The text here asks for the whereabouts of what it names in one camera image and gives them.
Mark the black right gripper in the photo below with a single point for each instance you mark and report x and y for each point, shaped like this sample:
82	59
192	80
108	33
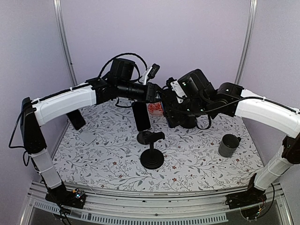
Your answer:
176	113

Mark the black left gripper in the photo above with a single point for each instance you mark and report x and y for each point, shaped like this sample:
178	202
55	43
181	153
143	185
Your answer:
153	89

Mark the tall black clamp phone stand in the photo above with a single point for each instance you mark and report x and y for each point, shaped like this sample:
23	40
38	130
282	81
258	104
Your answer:
188	122

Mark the black phone with white edge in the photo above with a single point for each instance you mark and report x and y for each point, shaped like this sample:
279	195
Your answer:
141	116

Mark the small round base phone stand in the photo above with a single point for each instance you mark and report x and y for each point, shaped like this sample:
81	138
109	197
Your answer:
142	137

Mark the black gooseneck stand round base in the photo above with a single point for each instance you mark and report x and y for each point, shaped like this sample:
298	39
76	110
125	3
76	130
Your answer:
153	158

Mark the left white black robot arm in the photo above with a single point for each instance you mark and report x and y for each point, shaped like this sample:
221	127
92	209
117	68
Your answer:
35	113

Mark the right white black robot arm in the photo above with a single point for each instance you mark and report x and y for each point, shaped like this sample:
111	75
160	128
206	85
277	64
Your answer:
192	95

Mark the white flat phone stand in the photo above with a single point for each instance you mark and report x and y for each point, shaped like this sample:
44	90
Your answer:
87	136

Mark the red white patterned bowl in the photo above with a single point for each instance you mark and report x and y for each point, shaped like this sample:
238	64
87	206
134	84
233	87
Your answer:
155	109

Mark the dark grey mug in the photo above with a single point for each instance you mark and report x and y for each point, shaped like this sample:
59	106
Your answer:
228	145

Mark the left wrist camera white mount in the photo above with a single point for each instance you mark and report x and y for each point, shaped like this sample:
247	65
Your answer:
149	73

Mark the right aluminium frame post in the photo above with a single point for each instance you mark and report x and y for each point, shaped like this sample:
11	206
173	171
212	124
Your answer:
247	40

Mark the aluminium frame post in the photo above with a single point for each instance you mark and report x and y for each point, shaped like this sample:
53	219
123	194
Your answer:
247	40
64	41

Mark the aluminium front rail base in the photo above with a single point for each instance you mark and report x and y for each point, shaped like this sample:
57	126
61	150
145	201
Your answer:
119	207

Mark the left aluminium frame post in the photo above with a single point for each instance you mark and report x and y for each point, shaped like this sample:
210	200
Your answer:
64	41

